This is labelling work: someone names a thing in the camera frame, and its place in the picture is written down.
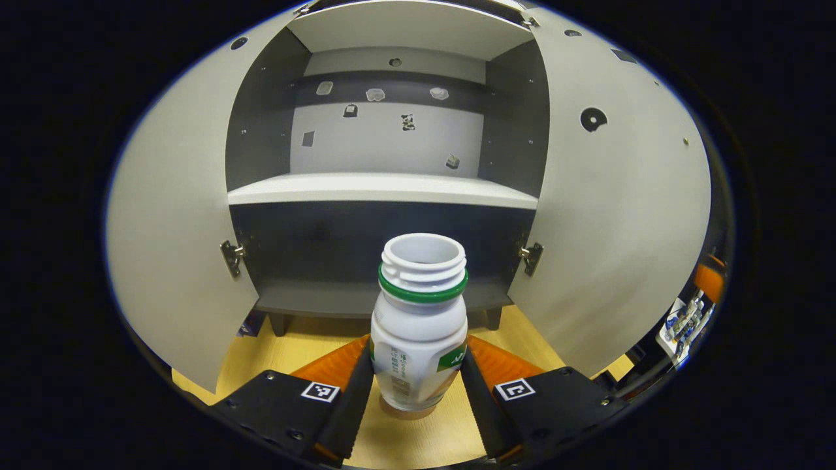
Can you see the white cabinet door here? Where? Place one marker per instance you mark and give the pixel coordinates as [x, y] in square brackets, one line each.
[620, 228]
[176, 228]

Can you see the blue packet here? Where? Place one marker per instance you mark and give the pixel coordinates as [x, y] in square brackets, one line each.
[251, 324]

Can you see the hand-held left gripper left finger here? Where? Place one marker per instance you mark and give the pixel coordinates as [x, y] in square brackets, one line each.
[349, 411]

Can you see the white and grey cabinet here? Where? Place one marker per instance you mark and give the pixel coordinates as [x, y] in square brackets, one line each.
[379, 189]

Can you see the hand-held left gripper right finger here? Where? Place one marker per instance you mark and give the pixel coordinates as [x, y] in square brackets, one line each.
[480, 411]

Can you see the white bottle with green label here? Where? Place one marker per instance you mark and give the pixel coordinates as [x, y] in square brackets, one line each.
[418, 326]

